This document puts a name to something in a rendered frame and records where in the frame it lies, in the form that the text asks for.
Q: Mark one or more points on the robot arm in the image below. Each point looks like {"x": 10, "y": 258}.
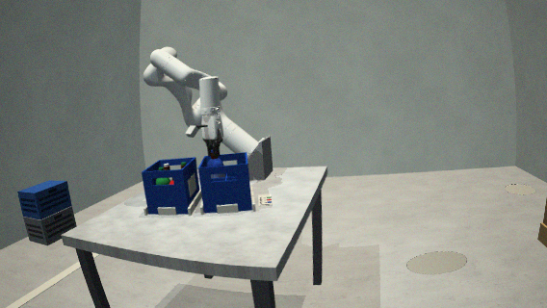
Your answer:
{"x": 210, "y": 90}

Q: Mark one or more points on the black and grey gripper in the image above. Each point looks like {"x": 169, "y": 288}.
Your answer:
{"x": 211, "y": 133}

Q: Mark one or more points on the blue crate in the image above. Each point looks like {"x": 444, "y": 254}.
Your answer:
{"x": 180, "y": 195}
{"x": 235, "y": 191}

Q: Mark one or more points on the white paper strip with colored squares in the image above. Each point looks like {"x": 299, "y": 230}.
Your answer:
{"x": 265, "y": 199}

